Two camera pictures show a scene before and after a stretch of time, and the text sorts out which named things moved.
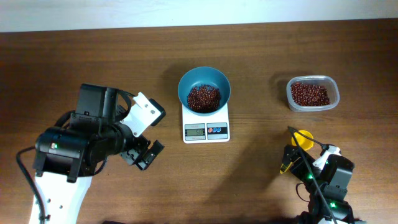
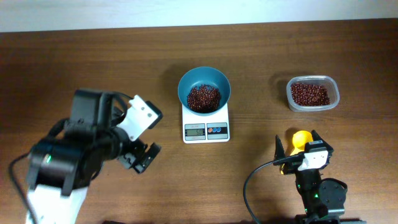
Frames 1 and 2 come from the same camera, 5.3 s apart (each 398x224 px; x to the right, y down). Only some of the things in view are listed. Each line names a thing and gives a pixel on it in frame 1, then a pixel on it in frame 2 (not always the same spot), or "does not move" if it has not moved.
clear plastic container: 312,93 does not move
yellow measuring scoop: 305,142 does not move
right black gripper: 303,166 -> 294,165
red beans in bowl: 204,99 does not move
